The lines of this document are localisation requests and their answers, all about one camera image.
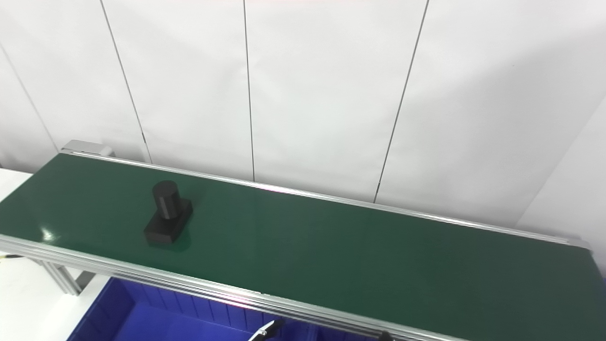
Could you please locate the grey conveyor motor housing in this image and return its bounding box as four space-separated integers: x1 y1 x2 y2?
61 140 114 158

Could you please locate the black cylinder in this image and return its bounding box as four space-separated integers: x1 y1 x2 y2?
143 180 194 246

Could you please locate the aluminium conveyor leg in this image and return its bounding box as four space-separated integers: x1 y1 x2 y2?
36 260 95 296

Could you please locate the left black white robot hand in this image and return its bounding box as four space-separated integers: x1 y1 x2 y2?
246 319 285 341

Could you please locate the green conveyor belt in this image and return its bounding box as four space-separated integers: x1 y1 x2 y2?
0 152 606 341

